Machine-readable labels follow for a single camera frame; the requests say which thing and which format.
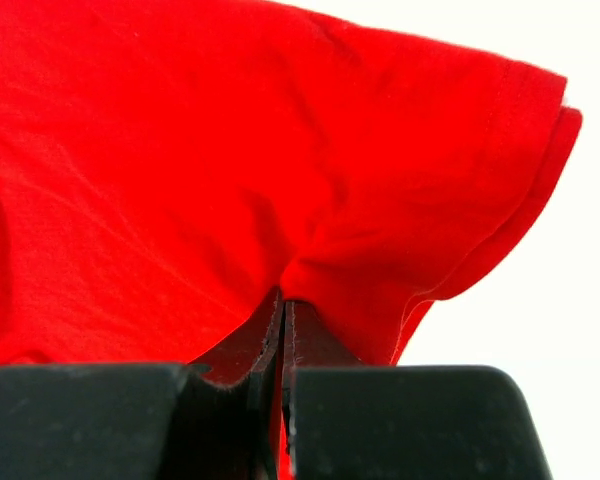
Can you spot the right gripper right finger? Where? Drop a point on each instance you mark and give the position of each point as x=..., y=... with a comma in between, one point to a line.
x=348, y=420

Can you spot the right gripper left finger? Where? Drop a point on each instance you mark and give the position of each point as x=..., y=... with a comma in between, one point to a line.
x=213, y=418

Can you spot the red t-shirt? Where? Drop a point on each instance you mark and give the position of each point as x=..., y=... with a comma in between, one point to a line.
x=164, y=164

